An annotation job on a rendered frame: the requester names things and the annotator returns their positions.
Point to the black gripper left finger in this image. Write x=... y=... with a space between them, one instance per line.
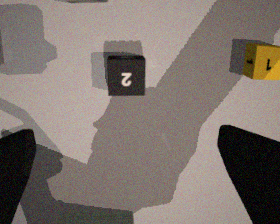
x=17 y=153

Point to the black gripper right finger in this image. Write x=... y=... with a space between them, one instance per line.
x=253 y=164

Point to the yellow block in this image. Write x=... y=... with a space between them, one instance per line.
x=262 y=61

